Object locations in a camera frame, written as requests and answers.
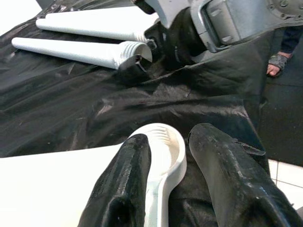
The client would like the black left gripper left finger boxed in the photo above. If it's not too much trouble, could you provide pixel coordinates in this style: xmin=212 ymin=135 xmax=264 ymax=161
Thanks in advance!
xmin=78 ymin=134 xmax=152 ymax=227

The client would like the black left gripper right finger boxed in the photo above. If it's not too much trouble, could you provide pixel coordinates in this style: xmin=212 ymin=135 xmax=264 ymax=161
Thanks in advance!
xmin=188 ymin=123 xmax=299 ymax=227

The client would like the white plastic table top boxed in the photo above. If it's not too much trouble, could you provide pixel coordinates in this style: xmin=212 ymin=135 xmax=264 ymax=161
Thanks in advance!
xmin=0 ymin=122 xmax=187 ymax=227

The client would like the black plastic sheet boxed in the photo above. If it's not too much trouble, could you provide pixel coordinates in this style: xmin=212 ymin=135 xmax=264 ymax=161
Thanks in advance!
xmin=0 ymin=3 xmax=269 ymax=227

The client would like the person's foot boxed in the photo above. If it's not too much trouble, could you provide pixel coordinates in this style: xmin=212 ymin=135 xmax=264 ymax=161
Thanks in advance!
xmin=267 ymin=53 xmax=289 ymax=77

